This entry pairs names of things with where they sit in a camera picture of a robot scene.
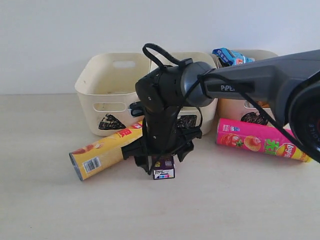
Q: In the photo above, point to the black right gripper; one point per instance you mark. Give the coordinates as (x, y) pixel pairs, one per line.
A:
(161, 137)

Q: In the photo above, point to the purple small carton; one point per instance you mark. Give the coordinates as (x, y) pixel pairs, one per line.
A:
(164, 168)

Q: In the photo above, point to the blue noodle packet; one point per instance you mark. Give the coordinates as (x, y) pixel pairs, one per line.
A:
(227, 57)

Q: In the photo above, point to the orange noodle packet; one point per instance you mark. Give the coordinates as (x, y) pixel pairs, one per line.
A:
(262, 104)

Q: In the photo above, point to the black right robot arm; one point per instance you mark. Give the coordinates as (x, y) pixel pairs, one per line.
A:
(284, 89)

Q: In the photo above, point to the cream bin with square mark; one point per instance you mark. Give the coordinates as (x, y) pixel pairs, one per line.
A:
(207, 120)

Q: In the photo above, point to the yellow chips can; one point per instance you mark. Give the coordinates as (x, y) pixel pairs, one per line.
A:
(104, 153)

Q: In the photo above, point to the cream bin with triangle mark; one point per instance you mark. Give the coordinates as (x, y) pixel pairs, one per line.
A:
(106, 89)

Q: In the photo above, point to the cream bin with circle mark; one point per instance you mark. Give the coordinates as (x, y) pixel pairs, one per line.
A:
(242, 110)

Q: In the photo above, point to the pink Lay's chips can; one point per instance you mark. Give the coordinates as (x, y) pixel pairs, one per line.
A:
(257, 138)

